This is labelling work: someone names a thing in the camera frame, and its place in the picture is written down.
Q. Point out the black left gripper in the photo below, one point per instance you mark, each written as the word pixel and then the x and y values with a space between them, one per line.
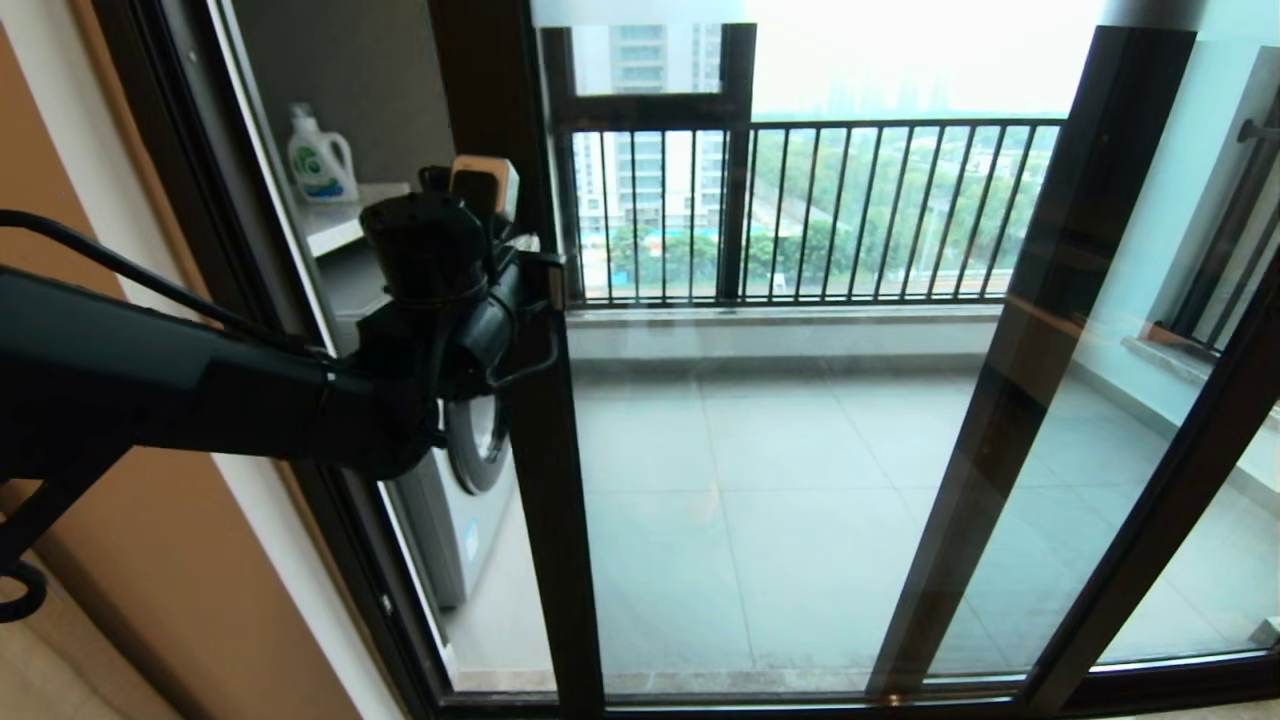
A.
pixel 490 320

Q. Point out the dark brown sliding glass door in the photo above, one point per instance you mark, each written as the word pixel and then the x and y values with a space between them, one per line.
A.
pixel 550 500

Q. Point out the white laundry detergent bottle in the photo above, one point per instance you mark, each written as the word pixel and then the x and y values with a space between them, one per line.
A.
pixel 320 160

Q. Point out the white front-load washing machine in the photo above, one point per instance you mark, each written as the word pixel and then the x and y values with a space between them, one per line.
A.
pixel 470 520

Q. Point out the black metal balcony railing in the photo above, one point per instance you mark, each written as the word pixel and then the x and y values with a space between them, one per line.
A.
pixel 1215 340
pixel 900 124

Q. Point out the dark brown fixed glass door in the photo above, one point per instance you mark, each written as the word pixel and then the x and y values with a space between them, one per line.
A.
pixel 1000 480

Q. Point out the grey stone window sill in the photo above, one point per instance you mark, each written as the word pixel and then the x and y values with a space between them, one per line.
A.
pixel 1170 365

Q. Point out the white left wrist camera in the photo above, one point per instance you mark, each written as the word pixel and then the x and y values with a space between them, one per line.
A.
pixel 485 185

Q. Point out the black left wrist mount box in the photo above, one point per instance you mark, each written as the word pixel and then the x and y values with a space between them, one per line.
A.
pixel 425 255

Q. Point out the white wall shelf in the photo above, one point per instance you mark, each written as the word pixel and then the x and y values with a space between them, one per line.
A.
pixel 335 225

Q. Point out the black window frame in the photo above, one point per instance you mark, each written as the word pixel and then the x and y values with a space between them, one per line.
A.
pixel 738 200

